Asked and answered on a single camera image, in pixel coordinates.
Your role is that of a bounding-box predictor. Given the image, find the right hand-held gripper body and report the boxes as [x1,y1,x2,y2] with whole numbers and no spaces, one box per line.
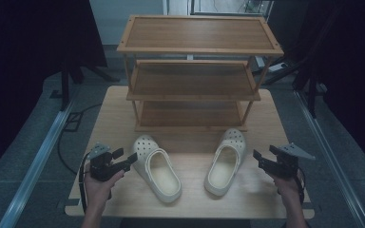
[259,142,317,181]

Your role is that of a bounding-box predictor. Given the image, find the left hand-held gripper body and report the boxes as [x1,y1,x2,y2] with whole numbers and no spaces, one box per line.
[87,142,131,182]

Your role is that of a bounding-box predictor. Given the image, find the cream perforated clog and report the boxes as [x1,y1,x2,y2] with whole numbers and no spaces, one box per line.
[131,134,183,204]
[203,127,247,197]

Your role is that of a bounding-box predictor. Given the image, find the wooden three-tier shoe rack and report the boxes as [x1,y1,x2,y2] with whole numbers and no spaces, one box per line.
[116,13,285,133]

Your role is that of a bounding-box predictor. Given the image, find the person's left hand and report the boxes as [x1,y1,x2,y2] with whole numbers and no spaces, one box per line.
[84,162,125,211]

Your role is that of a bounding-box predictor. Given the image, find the person's right hand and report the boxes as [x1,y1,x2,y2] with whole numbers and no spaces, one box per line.
[270,172,302,203]

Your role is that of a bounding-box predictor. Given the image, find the grey tape strip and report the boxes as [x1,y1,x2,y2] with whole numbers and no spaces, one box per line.
[57,198,82,210]
[299,201,316,211]

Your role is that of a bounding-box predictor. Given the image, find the black stand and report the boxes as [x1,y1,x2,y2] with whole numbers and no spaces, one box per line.
[306,63,318,119]
[49,60,77,112]

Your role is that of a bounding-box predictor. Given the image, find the white power strip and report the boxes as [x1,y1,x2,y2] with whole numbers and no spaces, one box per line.
[266,62,290,73]

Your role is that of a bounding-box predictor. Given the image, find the dark curtain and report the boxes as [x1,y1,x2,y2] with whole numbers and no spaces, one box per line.
[293,0,365,179]
[0,0,109,182]

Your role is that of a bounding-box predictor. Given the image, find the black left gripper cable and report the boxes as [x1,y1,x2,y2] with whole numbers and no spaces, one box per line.
[78,152,92,214]

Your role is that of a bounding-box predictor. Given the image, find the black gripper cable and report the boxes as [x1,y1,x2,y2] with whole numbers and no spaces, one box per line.
[294,166,306,207]
[78,152,92,214]

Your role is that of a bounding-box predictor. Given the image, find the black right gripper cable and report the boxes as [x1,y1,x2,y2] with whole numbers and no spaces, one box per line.
[294,166,306,207]

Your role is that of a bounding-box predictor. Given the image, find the black floor cable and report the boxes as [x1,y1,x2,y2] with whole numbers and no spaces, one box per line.
[56,103,103,176]

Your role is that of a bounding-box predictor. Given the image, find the metal floor rail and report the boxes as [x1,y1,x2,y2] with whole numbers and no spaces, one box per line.
[294,89,365,228]
[0,100,74,228]

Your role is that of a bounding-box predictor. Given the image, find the black floor bracket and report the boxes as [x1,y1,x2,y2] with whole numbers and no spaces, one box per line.
[63,111,85,133]

